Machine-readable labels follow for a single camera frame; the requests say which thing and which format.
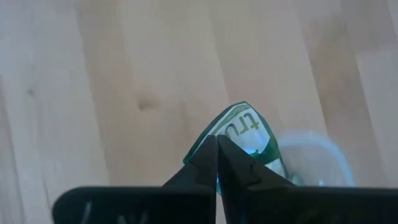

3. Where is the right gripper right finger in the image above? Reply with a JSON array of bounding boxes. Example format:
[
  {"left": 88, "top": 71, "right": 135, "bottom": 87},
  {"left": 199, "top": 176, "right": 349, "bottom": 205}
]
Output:
[{"left": 217, "top": 134, "right": 297, "bottom": 224}]

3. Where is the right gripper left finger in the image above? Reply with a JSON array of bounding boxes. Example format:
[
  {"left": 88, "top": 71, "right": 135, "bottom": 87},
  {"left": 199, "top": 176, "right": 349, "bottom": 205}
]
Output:
[{"left": 162, "top": 135, "right": 219, "bottom": 224}]

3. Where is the green white Truvia packet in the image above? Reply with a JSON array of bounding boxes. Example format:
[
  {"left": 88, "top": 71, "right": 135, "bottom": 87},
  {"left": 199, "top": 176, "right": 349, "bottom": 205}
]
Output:
[{"left": 182, "top": 101, "right": 284, "bottom": 195}]

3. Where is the clear plastic container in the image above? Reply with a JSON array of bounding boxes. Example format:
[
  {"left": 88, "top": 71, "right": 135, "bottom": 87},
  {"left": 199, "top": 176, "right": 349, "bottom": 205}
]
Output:
[{"left": 273, "top": 130, "right": 356, "bottom": 187}]

